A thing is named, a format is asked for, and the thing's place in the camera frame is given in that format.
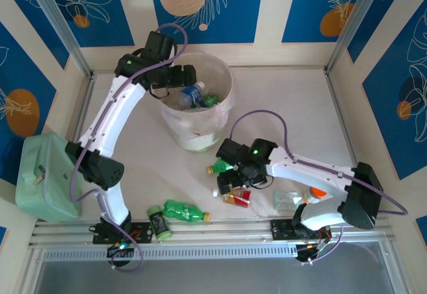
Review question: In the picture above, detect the blue label bottle white cap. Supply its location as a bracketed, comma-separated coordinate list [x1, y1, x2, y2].
[172, 80, 207, 111]

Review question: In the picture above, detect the green Sprite bottle yellow cap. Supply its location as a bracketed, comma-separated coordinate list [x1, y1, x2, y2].
[199, 93, 222, 109]
[162, 199, 211, 223]
[205, 158, 235, 175]

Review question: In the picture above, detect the white plastic bucket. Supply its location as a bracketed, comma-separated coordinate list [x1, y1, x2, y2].
[156, 52, 235, 152]

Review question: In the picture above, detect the bottle with orange red label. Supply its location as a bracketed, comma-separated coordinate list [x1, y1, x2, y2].
[212, 187, 252, 209]

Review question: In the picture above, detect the clear bottle orange cap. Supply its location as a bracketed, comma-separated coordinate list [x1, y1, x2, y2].
[272, 187, 330, 211]

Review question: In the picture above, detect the green canister black label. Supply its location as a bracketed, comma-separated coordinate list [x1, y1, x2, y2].
[145, 206, 171, 241]

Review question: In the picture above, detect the grey metal sheet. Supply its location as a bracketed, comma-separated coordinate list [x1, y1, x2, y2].
[31, 240, 404, 294]

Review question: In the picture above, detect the right base wiring with LEDs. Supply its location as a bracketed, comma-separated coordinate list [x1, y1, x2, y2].
[296, 225, 333, 263]

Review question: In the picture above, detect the base wiring with leds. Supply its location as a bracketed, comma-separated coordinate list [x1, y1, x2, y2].
[296, 225, 333, 263]
[105, 229, 136, 260]

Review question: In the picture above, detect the left base wiring with LEDs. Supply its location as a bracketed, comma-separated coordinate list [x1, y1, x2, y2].
[105, 229, 136, 260]

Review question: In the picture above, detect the mint green zipped case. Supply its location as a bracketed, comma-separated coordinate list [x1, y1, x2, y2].
[15, 132, 83, 223]

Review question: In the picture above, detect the thin black left gripper cable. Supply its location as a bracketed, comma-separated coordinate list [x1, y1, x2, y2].
[149, 85, 171, 101]

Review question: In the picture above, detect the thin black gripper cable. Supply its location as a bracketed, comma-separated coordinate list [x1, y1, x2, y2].
[250, 173, 275, 191]
[149, 85, 171, 101]

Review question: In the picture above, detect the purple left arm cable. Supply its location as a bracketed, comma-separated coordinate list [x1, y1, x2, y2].
[70, 23, 188, 272]

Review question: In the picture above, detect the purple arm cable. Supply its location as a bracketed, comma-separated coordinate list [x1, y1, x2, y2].
[70, 23, 188, 272]
[230, 109, 408, 265]

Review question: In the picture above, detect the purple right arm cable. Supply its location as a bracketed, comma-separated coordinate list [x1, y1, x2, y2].
[230, 109, 408, 265]

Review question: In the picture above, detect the thin black right gripper cable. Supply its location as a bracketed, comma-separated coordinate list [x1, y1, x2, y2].
[250, 173, 275, 191]

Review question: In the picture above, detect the wide aluminium profile rail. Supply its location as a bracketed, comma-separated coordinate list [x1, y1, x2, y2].
[28, 214, 396, 249]

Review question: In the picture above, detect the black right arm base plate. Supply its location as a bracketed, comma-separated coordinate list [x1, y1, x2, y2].
[269, 219, 301, 241]

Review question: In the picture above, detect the slotted grey cable duct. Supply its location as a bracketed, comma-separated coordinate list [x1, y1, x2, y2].
[41, 244, 300, 262]

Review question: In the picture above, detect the thin aluminium frame rail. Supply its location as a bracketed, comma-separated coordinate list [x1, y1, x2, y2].
[324, 69, 374, 217]
[68, 73, 97, 148]

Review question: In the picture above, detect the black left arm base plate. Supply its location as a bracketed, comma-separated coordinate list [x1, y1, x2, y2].
[91, 220, 157, 245]

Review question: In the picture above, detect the aluminium frame post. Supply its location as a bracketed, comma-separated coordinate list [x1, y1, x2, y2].
[324, 0, 391, 77]
[25, 0, 93, 79]

